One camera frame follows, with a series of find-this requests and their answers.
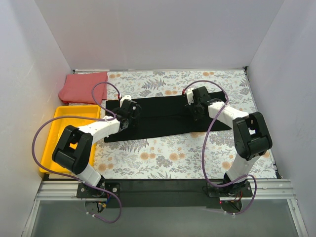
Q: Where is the black t shirt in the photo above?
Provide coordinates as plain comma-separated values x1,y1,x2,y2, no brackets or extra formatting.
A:
103,90,234,144

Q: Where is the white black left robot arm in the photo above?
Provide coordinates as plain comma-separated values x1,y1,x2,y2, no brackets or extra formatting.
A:
52,95,142,198

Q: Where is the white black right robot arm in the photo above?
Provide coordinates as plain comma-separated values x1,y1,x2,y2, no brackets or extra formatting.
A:
182,86,273,196

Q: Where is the floral table mat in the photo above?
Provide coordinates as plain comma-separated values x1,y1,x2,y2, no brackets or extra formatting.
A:
68,69,279,179

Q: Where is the folded red t shirt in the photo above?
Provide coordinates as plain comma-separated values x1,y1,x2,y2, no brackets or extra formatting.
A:
58,72,108,104

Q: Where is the yellow plastic tray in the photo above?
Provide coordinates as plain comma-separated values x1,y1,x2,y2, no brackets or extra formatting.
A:
39,105,102,174

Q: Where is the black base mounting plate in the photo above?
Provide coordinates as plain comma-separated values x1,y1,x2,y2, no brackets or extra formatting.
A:
76,178,254,209

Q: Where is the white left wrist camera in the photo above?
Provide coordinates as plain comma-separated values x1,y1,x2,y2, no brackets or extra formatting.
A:
118,95,131,107

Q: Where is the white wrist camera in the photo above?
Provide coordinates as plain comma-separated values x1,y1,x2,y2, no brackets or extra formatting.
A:
118,95,131,107
182,88,194,105

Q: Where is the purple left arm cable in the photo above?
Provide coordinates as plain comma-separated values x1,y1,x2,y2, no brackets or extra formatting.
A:
31,81,123,224

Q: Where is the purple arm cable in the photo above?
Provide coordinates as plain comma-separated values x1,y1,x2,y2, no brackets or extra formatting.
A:
31,81,123,224
181,80,258,216

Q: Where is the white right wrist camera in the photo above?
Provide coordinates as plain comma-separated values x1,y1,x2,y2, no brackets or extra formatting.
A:
182,88,194,105

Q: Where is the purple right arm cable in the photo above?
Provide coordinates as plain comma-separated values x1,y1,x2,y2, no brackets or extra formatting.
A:
181,80,258,216

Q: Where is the aluminium frame rail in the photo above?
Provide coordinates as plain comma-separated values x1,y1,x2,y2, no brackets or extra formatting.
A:
22,180,79,237

